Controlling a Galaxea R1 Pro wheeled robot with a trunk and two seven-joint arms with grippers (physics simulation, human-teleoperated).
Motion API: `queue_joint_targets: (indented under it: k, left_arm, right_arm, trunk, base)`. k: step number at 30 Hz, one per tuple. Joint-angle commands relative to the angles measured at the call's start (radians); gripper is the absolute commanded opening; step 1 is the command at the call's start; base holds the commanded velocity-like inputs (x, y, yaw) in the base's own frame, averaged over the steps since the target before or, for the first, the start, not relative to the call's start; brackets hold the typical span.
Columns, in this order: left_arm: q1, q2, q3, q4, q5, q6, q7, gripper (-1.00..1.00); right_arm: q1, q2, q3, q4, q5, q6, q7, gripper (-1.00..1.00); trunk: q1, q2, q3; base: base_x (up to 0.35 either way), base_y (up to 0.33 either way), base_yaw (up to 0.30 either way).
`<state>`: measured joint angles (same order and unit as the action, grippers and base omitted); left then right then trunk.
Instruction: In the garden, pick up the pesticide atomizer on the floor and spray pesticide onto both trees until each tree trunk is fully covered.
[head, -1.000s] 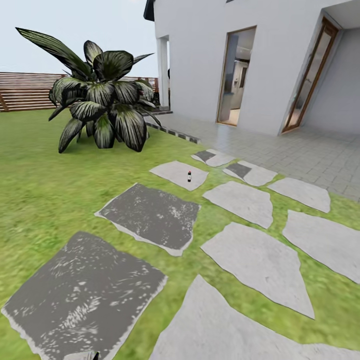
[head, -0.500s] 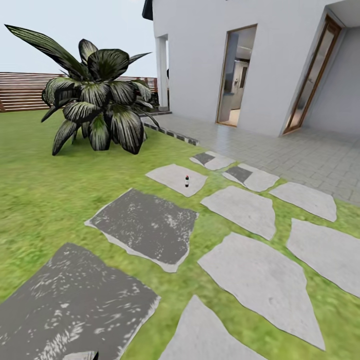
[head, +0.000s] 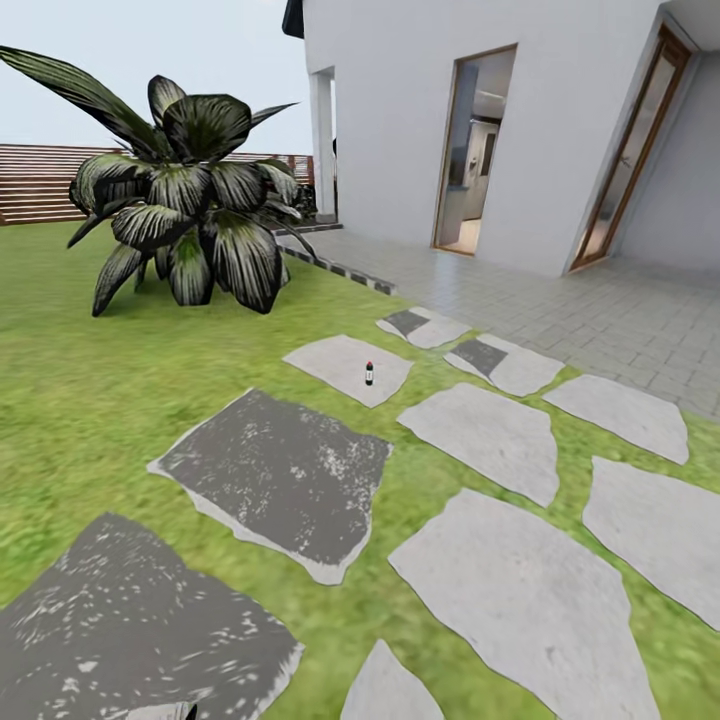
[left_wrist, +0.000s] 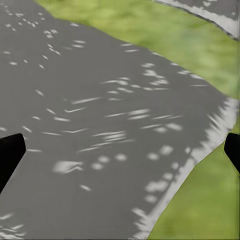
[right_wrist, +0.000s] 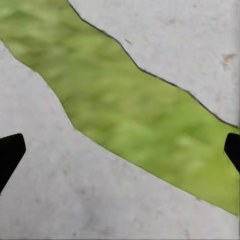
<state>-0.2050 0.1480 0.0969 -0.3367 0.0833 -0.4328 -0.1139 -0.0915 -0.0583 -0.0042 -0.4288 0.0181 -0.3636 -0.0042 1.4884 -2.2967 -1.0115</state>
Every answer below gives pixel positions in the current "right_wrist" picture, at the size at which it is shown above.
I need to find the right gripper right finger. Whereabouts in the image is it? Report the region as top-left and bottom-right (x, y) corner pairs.
(224, 132), (240, 173)

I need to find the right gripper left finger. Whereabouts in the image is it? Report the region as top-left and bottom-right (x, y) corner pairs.
(0, 133), (26, 193)

